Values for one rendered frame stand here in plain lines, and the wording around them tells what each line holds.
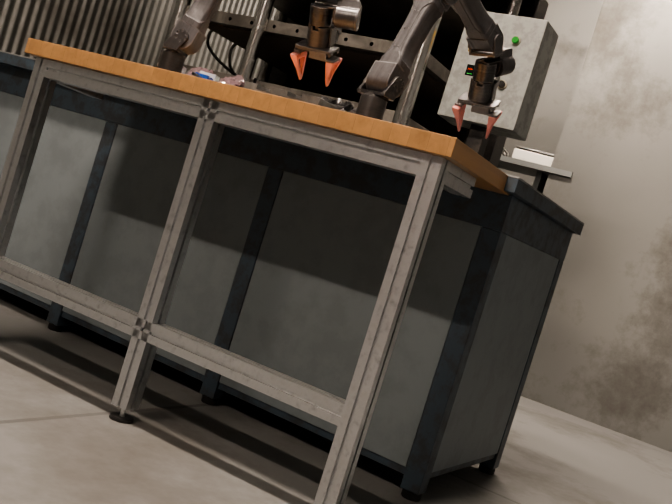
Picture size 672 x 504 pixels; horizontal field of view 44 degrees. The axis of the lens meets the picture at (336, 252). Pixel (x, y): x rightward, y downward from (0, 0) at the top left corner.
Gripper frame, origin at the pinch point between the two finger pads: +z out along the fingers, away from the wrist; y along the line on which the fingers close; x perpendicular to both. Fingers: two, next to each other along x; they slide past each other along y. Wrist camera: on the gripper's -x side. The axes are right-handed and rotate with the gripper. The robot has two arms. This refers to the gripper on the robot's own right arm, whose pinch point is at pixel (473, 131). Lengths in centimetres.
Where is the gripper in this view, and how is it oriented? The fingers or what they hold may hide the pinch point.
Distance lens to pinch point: 232.8
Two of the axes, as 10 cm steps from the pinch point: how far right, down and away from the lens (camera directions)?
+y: -9.0, -2.9, 3.3
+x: -4.2, 4.2, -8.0
